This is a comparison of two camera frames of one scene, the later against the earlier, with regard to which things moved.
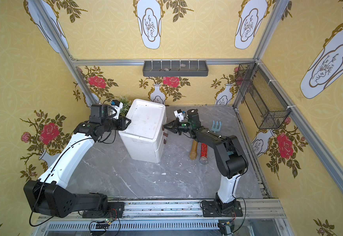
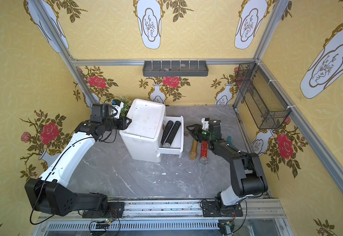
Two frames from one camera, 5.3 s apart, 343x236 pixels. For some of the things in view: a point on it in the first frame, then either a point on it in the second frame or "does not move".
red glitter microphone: (203, 159) does not move
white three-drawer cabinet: (144, 136) does not move
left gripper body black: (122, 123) does not move
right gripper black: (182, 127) → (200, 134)
